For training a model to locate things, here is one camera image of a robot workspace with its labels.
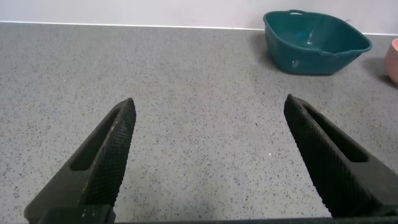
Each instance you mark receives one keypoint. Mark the teal square plastic basin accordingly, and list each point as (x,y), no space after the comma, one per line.
(311,43)

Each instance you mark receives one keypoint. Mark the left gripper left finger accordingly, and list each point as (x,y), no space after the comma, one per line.
(102,161)

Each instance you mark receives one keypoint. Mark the pink round bowl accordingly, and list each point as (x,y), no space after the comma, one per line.
(392,60)

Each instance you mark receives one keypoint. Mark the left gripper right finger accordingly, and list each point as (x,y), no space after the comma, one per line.
(335,161)

